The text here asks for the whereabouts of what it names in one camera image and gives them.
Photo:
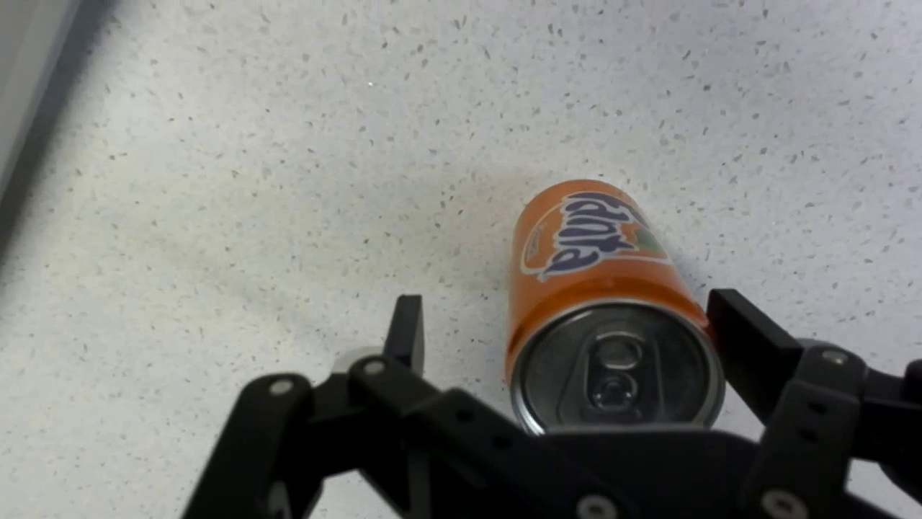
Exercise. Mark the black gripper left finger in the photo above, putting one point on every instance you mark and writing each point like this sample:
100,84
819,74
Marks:
428,453

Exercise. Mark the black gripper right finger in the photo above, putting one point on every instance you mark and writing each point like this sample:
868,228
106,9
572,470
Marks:
823,407

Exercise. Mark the orange soda can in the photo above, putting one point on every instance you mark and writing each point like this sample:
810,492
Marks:
604,332

